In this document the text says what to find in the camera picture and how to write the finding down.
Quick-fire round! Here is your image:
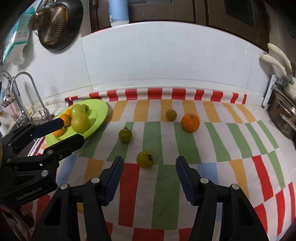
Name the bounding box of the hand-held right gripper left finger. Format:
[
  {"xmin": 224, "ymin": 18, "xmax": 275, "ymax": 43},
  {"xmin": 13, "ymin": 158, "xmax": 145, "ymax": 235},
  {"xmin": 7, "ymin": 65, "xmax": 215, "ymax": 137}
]
[{"xmin": 31, "ymin": 156, "xmax": 124, "ymax": 241}]

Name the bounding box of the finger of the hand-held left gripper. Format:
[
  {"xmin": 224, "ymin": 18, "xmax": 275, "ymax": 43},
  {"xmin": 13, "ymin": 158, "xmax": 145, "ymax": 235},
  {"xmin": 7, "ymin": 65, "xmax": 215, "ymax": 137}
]
[
  {"xmin": 9, "ymin": 134, "xmax": 85, "ymax": 172},
  {"xmin": 0, "ymin": 118, "xmax": 65, "ymax": 163}
]

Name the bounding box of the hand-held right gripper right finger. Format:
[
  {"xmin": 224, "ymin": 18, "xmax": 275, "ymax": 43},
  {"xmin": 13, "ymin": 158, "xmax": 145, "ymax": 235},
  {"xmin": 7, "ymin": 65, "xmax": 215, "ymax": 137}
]
[{"xmin": 175, "ymin": 156, "xmax": 270, "ymax": 241}]

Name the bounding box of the green apple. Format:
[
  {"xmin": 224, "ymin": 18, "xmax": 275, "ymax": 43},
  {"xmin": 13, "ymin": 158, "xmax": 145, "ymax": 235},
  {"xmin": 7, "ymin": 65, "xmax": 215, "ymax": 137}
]
[{"xmin": 71, "ymin": 113, "xmax": 90, "ymax": 133}]

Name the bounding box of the pale yellow-green apple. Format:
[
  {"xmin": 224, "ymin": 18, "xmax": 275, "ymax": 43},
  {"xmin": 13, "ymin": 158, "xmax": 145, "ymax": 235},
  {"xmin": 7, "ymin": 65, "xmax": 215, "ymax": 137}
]
[{"xmin": 70, "ymin": 104, "xmax": 87, "ymax": 118}]

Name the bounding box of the green plate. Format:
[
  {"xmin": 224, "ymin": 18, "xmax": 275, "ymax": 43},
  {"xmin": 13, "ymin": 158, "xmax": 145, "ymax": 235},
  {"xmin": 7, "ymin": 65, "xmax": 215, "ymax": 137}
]
[{"xmin": 45, "ymin": 99, "xmax": 109, "ymax": 145}]

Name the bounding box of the striped colourful tablecloth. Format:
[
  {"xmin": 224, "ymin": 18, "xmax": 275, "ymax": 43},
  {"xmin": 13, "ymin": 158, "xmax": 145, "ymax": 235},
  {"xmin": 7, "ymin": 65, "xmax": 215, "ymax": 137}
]
[{"xmin": 28, "ymin": 87, "xmax": 296, "ymax": 241}]

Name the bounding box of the chrome pull-down faucet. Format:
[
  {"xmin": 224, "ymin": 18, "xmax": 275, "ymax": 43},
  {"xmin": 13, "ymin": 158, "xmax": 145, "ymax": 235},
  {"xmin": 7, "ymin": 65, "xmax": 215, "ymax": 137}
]
[{"xmin": 0, "ymin": 71, "xmax": 31, "ymax": 128}]

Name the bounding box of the chrome gooseneck faucet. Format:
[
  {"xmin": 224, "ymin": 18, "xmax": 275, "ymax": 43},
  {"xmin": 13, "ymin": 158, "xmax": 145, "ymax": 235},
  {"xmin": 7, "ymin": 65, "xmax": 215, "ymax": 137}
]
[{"xmin": 11, "ymin": 72, "xmax": 52, "ymax": 121}]

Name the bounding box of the small green tomato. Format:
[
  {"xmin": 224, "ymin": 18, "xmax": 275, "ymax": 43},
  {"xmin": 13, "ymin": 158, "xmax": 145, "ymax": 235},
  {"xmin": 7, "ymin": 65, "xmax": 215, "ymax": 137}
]
[{"xmin": 119, "ymin": 127, "xmax": 133, "ymax": 143}]

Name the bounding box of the large orange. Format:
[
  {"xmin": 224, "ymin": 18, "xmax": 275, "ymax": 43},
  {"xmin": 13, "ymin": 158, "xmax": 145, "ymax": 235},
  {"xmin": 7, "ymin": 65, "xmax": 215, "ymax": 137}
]
[{"xmin": 181, "ymin": 113, "xmax": 200, "ymax": 133}]

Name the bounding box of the green and white package box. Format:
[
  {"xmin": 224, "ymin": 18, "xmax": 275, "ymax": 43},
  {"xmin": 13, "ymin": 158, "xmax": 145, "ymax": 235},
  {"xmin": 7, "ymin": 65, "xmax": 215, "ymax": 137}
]
[{"xmin": 2, "ymin": 9, "xmax": 35, "ymax": 63}]

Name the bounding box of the brass mesh strainer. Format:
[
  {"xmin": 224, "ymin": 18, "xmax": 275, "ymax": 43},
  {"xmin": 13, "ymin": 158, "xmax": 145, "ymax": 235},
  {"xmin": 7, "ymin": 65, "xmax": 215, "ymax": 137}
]
[{"xmin": 39, "ymin": 6, "xmax": 70, "ymax": 44}]

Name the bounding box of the black frying pan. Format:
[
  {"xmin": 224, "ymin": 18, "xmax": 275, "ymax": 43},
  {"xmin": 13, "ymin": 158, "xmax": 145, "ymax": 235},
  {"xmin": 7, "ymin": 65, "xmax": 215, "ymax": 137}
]
[{"xmin": 38, "ymin": 0, "xmax": 84, "ymax": 52}]

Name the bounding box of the small brass pot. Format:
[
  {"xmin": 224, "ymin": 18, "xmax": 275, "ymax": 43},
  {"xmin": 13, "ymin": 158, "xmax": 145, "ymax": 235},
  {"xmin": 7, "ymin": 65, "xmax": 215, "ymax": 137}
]
[{"xmin": 28, "ymin": 8, "xmax": 50, "ymax": 32}]

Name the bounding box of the white dish rack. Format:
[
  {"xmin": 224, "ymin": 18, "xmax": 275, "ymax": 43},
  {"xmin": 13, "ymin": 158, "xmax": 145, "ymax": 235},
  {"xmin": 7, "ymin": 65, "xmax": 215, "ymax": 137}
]
[{"xmin": 262, "ymin": 75, "xmax": 278, "ymax": 109}]

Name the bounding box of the black wire basket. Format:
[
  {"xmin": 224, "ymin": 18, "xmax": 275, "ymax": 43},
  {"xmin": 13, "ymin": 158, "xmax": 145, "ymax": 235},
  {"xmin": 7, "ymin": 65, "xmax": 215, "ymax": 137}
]
[{"xmin": 0, "ymin": 82, "xmax": 14, "ymax": 108}]

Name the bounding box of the cream knife handle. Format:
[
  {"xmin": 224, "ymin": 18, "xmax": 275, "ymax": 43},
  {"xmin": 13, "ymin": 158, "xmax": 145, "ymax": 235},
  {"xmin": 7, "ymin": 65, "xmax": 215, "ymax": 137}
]
[
  {"xmin": 259, "ymin": 54, "xmax": 289, "ymax": 76},
  {"xmin": 268, "ymin": 43, "xmax": 292, "ymax": 71}
]

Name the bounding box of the dark brown window frame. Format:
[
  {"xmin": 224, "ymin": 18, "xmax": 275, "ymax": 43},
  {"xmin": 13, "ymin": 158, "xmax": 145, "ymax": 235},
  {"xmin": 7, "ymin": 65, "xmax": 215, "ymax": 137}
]
[
  {"xmin": 89, "ymin": 0, "xmax": 208, "ymax": 33},
  {"xmin": 206, "ymin": 0, "xmax": 270, "ymax": 47}
]

